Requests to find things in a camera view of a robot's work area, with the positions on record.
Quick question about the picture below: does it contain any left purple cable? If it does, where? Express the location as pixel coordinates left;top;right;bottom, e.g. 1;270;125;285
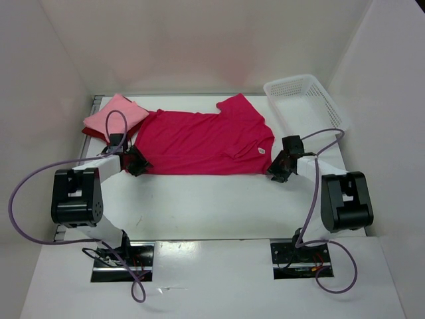
7;110;157;303

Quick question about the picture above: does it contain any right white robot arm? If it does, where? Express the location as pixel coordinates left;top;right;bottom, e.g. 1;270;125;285
268;129;374;250

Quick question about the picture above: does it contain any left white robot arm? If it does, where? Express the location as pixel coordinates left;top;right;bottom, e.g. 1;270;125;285
51;134;152;260

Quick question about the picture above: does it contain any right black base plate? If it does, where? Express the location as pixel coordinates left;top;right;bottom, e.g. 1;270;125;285
270;239;334;280

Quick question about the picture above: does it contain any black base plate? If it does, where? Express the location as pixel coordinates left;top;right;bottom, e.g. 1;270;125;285
270;239;334;280
82;241;155;283

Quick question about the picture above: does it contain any light pink t-shirt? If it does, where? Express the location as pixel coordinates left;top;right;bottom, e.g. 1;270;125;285
82;94;149;143

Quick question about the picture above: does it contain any purple cable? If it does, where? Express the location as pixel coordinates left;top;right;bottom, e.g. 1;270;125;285
295;128;359;294
7;110;157;303

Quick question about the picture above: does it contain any dark red t-shirt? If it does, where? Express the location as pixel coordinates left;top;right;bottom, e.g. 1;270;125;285
82;110;151;143

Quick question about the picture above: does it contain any magenta t-shirt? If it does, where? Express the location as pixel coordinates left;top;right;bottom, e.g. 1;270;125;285
135;94;275;175

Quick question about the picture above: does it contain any white plastic basket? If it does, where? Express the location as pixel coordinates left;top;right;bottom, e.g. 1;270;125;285
263;74;350;137

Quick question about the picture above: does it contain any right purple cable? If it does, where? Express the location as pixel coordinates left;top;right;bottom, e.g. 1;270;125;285
295;128;359;294

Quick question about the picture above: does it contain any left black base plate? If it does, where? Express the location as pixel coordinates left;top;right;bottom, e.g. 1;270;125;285
82;241;155;283

